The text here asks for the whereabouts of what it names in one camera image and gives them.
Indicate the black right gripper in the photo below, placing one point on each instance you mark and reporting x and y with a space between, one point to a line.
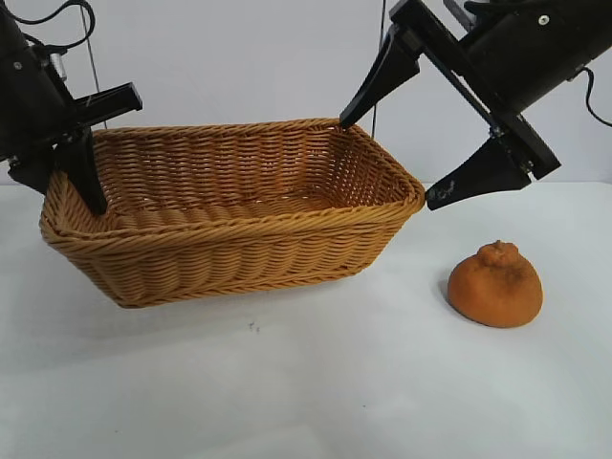
521 52

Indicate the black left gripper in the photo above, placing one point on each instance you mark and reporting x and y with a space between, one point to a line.
28 105

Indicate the wrinkled orange fruit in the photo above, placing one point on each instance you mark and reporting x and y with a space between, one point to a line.
497 296

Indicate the brown woven wicker basket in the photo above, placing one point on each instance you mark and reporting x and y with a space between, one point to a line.
239 253

